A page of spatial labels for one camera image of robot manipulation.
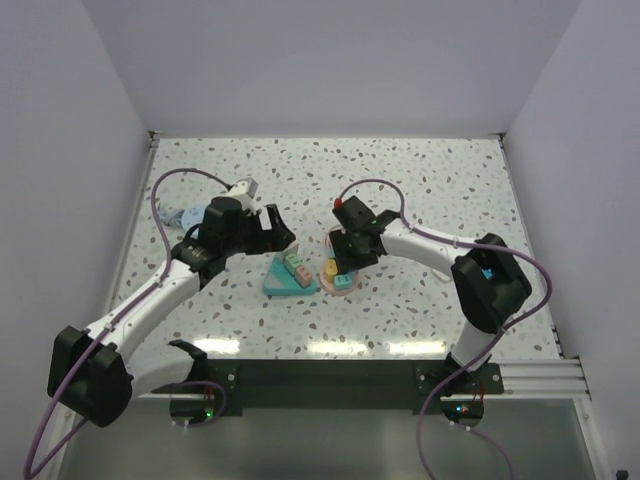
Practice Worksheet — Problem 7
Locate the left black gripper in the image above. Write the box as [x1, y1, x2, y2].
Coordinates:
[222, 203, 294, 257]

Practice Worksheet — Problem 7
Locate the pink round power strip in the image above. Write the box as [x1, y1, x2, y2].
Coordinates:
[319, 271, 359, 297]

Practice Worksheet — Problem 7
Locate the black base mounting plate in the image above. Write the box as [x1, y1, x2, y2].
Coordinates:
[149, 357, 505, 417]

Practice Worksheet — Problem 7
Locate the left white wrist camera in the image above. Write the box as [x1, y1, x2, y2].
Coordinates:
[227, 177, 258, 211]

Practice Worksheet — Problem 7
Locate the brownish pink plug adapter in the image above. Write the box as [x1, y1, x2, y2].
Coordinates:
[293, 264, 314, 289]

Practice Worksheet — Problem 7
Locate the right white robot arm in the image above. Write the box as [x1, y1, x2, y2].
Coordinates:
[329, 196, 532, 393]

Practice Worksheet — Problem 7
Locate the blue round power strip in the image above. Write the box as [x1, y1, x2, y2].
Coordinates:
[180, 204, 206, 231]

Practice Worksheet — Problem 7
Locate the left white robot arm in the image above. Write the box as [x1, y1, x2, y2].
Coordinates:
[47, 196, 296, 427]

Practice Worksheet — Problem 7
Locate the yellow plug adapter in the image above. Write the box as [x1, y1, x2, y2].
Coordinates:
[323, 258, 338, 281]

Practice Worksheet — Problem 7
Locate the light green plug adapter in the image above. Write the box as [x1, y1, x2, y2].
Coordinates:
[283, 253, 302, 275]

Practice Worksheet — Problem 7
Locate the teal triangular power strip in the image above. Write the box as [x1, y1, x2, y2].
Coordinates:
[262, 258, 319, 297]

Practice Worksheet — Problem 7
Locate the blue cord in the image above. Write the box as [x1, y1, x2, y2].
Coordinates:
[154, 202, 185, 229]

